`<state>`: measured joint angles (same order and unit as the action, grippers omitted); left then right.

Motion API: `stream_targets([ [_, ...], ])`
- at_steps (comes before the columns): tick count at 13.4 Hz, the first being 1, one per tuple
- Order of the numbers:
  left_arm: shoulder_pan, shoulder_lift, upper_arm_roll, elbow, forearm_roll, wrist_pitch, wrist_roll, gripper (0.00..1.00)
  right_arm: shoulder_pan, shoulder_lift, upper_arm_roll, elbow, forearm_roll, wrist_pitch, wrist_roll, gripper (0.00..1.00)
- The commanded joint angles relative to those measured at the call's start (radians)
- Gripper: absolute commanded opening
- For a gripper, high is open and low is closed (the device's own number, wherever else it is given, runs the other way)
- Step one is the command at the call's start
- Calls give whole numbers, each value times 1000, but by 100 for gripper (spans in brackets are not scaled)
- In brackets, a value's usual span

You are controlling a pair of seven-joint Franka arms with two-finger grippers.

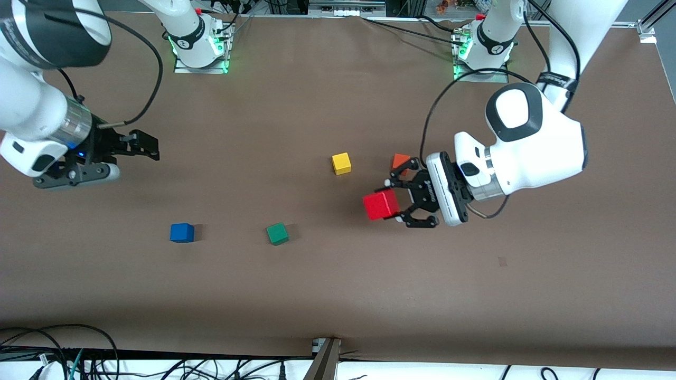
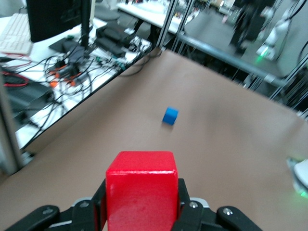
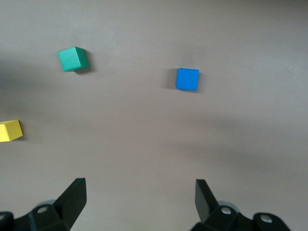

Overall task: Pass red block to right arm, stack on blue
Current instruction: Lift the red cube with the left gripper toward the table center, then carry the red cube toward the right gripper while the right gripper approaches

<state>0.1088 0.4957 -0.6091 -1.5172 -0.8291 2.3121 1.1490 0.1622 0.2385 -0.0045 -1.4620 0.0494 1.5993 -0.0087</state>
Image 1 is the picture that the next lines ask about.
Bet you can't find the black base cable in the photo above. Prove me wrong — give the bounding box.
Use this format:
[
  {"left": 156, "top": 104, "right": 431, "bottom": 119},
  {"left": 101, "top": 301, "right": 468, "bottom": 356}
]
[
  {"left": 417, "top": 15, "right": 471, "bottom": 33},
  {"left": 362, "top": 17, "right": 465, "bottom": 44},
  {"left": 209, "top": 0, "right": 254, "bottom": 40}
]

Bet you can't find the brown paper table cover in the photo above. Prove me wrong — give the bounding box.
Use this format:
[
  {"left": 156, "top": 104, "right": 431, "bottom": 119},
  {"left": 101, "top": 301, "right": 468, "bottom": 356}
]
[{"left": 0, "top": 11, "right": 676, "bottom": 370}]

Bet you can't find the metal corner bracket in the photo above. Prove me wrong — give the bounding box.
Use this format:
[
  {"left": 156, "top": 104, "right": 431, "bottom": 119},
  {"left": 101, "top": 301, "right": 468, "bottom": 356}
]
[{"left": 636, "top": 19, "right": 659, "bottom": 43}]

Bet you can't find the red wooden block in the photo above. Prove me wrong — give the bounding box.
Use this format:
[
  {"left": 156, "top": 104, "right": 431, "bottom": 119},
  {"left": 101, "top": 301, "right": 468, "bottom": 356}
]
[{"left": 362, "top": 190, "right": 402, "bottom": 221}]

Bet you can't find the aluminium frame rail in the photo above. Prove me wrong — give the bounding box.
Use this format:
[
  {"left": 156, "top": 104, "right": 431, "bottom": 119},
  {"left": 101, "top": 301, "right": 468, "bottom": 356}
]
[{"left": 642, "top": 0, "right": 676, "bottom": 32}]

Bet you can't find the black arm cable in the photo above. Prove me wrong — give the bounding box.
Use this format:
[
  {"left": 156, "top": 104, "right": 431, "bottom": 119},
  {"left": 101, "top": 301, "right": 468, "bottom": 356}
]
[
  {"left": 55, "top": 3, "right": 163, "bottom": 128},
  {"left": 420, "top": 0, "right": 581, "bottom": 220}
]

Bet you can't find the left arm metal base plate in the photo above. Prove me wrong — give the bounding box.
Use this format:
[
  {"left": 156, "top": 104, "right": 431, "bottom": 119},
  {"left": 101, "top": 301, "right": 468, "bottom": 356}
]
[{"left": 453, "top": 32, "right": 510, "bottom": 83}]

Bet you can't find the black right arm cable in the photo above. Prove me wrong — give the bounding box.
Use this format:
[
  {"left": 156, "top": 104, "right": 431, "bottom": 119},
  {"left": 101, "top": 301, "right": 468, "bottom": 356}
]
[{"left": 55, "top": 3, "right": 163, "bottom": 128}]

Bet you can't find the green wooden block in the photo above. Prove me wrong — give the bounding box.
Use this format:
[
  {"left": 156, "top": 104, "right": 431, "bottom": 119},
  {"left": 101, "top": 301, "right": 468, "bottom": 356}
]
[{"left": 266, "top": 222, "right": 290, "bottom": 246}]

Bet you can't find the aluminium profile beam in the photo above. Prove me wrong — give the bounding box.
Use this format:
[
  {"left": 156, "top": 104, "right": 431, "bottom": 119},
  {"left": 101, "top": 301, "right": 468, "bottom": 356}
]
[{"left": 304, "top": 338, "right": 342, "bottom": 380}]

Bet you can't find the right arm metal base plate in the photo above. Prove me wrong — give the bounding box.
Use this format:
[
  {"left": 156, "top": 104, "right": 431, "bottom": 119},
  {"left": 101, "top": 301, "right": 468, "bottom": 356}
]
[{"left": 173, "top": 24, "right": 233, "bottom": 74}]

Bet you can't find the black cable tangle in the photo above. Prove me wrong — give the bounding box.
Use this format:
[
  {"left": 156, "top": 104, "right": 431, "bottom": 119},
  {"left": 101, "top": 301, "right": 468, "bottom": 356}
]
[{"left": 0, "top": 324, "right": 121, "bottom": 380}]

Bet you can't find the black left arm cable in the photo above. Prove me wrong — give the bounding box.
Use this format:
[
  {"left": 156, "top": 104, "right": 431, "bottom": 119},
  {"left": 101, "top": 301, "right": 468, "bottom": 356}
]
[{"left": 420, "top": 0, "right": 581, "bottom": 220}]

